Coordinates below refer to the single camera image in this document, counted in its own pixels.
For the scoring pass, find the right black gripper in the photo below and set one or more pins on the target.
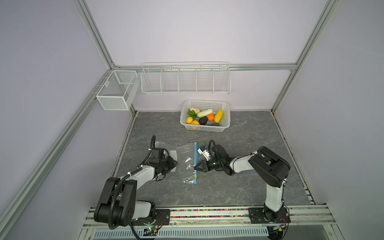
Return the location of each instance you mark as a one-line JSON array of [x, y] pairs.
[[204, 165]]

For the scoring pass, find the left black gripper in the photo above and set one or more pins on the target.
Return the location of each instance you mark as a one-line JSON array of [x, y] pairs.
[[172, 164]]

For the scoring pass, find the clear zip top bag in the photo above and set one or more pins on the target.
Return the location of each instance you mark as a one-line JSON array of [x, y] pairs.
[[186, 156]]

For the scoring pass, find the orange fruit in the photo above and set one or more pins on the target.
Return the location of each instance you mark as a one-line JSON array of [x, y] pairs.
[[211, 117]]

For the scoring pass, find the white plastic basket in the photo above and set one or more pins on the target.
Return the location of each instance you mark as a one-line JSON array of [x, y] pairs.
[[203, 105]]

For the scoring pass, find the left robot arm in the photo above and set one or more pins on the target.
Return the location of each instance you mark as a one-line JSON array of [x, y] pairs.
[[118, 204]]

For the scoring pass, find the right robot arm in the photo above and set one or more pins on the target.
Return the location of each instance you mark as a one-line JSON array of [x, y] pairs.
[[272, 168]]

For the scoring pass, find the black avocado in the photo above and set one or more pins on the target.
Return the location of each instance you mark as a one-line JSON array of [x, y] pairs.
[[203, 120]]

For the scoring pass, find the white radish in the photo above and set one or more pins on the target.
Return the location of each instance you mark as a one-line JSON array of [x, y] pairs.
[[204, 113]]

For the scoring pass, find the green leafy vegetable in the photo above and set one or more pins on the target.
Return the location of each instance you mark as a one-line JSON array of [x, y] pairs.
[[192, 114]]

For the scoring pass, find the white vent grille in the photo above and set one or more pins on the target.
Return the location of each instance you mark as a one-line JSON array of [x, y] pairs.
[[178, 233]]

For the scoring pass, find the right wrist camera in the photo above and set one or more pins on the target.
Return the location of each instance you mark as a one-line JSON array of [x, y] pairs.
[[203, 150]]

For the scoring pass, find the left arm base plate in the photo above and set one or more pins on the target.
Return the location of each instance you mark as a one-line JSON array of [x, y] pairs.
[[156, 216]]

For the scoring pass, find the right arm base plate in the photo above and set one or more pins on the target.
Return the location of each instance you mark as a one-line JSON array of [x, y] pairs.
[[263, 215]]

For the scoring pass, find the white mesh wall box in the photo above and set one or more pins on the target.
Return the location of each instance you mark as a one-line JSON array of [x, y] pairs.
[[119, 90]]

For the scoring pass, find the white wire wall rack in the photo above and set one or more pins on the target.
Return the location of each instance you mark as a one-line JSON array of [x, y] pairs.
[[186, 78]]

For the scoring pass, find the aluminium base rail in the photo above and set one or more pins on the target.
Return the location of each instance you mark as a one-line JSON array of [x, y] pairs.
[[237, 216]]

